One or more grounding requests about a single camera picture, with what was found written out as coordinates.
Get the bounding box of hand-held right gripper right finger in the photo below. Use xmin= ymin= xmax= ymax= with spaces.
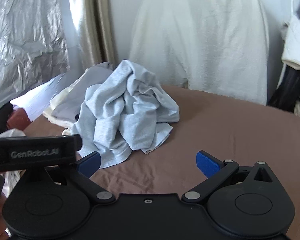
xmin=181 ymin=151 xmax=275 ymax=205

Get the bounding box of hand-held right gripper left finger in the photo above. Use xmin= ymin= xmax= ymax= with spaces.
xmin=44 ymin=152 xmax=116 ymax=205

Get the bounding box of light grey t-shirt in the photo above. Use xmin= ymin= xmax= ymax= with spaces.
xmin=62 ymin=59 xmax=180 ymax=169

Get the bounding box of white plastic bag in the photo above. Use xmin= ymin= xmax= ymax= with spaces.
xmin=0 ymin=127 xmax=27 ymax=140

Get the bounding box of brown bed sheet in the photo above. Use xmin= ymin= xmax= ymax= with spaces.
xmin=22 ymin=84 xmax=300 ymax=240

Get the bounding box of dark red cloth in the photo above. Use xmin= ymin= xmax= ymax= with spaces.
xmin=6 ymin=107 xmax=32 ymax=130

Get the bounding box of cream blanket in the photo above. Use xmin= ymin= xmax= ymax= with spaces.
xmin=1 ymin=171 xmax=24 ymax=200

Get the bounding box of black cloth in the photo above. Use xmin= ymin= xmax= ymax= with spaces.
xmin=0 ymin=102 xmax=14 ymax=134

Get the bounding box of white fabric sheet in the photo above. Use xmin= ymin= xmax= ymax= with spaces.
xmin=10 ymin=74 xmax=65 ymax=120

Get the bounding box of cream and grey garment pile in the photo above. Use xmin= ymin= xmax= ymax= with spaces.
xmin=50 ymin=62 xmax=114 ymax=124

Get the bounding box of black hanging garment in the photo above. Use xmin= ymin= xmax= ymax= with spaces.
xmin=269 ymin=65 xmax=300 ymax=115

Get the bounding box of white cloth cover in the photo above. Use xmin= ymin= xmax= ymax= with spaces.
xmin=128 ymin=0 xmax=270 ymax=106

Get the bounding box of silver plastic sheet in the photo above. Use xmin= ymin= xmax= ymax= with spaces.
xmin=0 ymin=0 xmax=70 ymax=115

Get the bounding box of beige curtain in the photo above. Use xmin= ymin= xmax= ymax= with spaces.
xmin=66 ymin=0 xmax=118 ymax=67

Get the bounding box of white quilted jacket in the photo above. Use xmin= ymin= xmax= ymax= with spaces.
xmin=281 ymin=5 xmax=300 ymax=72

